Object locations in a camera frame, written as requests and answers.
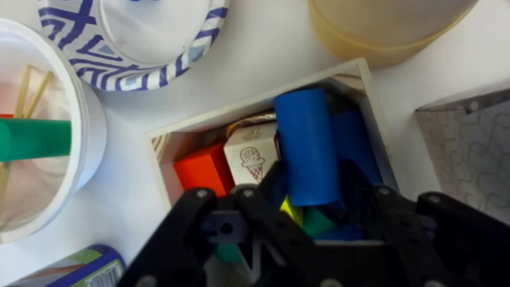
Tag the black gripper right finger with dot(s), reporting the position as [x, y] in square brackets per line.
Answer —
[451, 244]

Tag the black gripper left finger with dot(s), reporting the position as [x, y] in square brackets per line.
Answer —
[180, 239]

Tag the blue cylinder block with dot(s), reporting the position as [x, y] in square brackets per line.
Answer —
[307, 148]

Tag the orange-red block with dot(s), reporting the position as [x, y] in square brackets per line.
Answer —
[204, 167]

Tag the printed natural wood block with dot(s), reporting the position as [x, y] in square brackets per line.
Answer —
[248, 153]

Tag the yellow block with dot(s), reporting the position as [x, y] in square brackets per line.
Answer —
[291, 210]

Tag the small green block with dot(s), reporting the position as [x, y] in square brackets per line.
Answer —
[315, 220]

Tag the white bowl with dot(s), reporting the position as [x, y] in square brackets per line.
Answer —
[87, 137]

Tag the small wooden box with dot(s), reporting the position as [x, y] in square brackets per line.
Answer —
[239, 108]

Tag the green cylinder block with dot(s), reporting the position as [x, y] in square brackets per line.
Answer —
[36, 139]

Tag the red block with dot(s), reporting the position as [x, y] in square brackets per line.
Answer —
[4, 115]

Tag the blue spray bottle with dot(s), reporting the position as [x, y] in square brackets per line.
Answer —
[89, 268]

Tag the blue patterned paper plate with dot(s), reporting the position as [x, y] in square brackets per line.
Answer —
[89, 64]

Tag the wooden chopstick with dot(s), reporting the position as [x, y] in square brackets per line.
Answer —
[22, 92]
[39, 92]

